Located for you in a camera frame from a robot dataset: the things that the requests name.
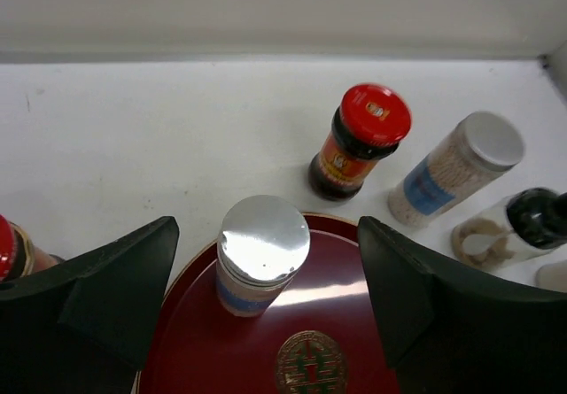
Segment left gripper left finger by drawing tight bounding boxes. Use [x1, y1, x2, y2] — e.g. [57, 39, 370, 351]
[1, 216, 179, 393]

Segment red round tray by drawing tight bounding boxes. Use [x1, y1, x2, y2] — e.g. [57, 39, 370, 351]
[134, 213, 400, 393]

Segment black cap grinder bottle right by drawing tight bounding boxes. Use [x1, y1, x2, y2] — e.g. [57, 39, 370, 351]
[535, 260, 567, 293]

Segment black cap grinder bottle left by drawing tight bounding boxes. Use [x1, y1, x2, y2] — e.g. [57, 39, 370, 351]
[451, 188, 566, 272]

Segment silver lid blue label jar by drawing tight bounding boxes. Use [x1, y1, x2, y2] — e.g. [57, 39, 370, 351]
[216, 195, 311, 317]

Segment black cap grinder bottle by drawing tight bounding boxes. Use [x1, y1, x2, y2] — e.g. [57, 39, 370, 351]
[451, 188, 566, 272]
[535, 260, 567, 293]

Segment red lid sauce jar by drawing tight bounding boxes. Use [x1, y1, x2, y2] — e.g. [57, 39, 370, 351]
[307, 83, 412, 201]
[0, 216, 65, 282]

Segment white lid spice jar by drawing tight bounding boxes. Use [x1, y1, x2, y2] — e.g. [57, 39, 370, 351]
[387, 111, 525, 228]

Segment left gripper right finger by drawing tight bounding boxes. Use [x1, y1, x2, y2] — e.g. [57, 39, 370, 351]
[357, 216, 566, 393]

